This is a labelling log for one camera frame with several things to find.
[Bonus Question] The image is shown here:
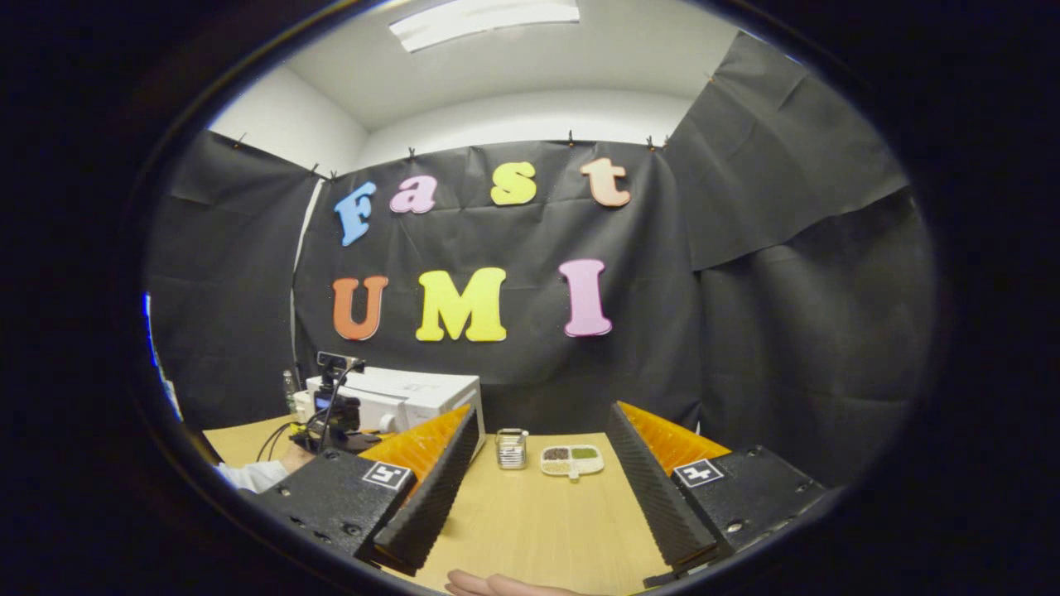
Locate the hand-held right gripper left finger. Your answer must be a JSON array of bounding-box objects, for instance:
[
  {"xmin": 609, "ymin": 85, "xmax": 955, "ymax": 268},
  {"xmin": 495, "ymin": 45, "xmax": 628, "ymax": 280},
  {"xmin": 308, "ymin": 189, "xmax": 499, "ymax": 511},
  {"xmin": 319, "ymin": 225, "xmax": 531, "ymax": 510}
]
[{"xmin": 247, "ymin": 403, "xmax": 486, "ymax": 579}]

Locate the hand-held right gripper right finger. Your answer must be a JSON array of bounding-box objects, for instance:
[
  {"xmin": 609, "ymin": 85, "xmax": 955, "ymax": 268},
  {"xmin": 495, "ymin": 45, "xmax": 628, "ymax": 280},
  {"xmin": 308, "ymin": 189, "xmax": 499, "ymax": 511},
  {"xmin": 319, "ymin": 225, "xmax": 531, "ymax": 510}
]
[{"xmin": 605, "ymin": 401, "xmax": 829, "ymax": 587}]

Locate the white microwave oven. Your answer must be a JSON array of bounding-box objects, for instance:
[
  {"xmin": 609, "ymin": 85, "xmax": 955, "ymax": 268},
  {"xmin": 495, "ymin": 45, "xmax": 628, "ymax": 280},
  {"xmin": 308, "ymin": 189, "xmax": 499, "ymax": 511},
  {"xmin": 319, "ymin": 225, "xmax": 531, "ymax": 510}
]
[{"xmin": 305, "ymin": 366, "xmax": 486, "ymax": 435}]

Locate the white divided snack tray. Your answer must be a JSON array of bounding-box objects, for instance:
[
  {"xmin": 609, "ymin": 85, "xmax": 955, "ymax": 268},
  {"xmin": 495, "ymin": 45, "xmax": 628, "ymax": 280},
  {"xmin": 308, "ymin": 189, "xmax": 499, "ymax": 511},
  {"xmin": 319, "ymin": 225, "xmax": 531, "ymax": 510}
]
[{"xmin": 540, "ymin": 445, "xmax": 605, "ymax": 481}]

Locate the white blue signboard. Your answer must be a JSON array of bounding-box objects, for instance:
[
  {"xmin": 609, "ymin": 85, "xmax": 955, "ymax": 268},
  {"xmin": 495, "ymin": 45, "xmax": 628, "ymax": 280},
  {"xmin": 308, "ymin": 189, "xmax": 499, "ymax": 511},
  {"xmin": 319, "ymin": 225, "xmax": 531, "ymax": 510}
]
[{"xmin": 142, "ymin": 291, "xmax": 185, "ymax": 423}]

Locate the black backdrop cloth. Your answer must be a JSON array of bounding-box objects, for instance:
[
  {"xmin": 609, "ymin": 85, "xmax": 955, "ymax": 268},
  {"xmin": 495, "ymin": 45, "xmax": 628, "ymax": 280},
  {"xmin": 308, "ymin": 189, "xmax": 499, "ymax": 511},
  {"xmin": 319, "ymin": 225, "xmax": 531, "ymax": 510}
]
[{"xmin": 141, "ymin": 31, "xmax": 937, "ymax": 489}]

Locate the row of black cloth clips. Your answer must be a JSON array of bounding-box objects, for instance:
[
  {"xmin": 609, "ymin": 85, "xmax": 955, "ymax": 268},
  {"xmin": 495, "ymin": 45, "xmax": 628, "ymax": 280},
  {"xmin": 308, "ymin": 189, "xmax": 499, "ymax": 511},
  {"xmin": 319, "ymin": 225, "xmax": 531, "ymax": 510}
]
[{"xmin": 234, "ymin": 73, "xmax": 717, "ymax": 183}]

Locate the large ceiling light panel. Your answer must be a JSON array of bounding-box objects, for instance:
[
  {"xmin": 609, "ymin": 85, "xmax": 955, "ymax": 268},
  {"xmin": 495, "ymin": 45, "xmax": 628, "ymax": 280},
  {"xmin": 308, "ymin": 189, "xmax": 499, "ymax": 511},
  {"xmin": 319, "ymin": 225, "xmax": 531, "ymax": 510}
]
[{"xmin": 389, "ymin": 0, "xmax": 581, "ymax": 53}]

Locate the small wire mesh basket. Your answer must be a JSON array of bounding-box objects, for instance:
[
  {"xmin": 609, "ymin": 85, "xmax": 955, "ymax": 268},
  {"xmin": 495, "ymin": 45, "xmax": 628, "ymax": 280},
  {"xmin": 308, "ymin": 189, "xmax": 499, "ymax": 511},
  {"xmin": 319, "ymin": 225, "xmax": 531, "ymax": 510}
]
[{"xmin": 495, "ymin": 427, "xmax": 529, "ymax": 471}]

